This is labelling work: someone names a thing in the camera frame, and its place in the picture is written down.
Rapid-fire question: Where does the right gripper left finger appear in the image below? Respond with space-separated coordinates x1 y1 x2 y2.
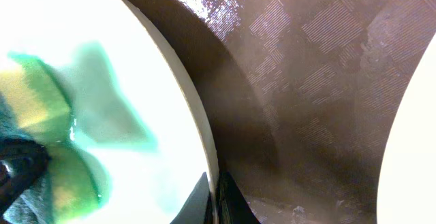
171 172 212 224

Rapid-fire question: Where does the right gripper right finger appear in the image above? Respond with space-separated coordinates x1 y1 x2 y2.
217 172 260 224

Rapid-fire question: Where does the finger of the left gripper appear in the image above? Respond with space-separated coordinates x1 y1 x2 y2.
1 138 50 214

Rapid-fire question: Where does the green yellow sponge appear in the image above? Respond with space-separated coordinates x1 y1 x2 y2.
0 52 113 224

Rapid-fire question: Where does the white plate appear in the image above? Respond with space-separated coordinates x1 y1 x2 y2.
377 40 435 224
1 0 218 223

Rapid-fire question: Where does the dark brown serving tray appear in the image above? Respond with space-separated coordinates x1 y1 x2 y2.
128 0 435 223

